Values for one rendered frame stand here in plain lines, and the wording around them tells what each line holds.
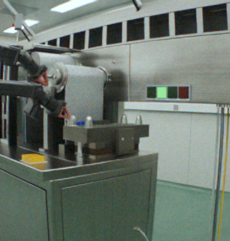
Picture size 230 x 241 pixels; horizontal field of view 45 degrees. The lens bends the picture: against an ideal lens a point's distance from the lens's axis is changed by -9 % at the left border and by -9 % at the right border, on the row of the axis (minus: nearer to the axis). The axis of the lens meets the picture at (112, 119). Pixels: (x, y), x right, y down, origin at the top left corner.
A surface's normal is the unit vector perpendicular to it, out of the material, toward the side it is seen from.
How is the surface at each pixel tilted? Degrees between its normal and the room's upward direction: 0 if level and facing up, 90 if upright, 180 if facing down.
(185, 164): 90
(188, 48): 90
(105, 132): 90
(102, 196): 90
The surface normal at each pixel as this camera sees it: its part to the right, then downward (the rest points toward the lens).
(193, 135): -0.69, 0.03
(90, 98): 0.72, 0.05
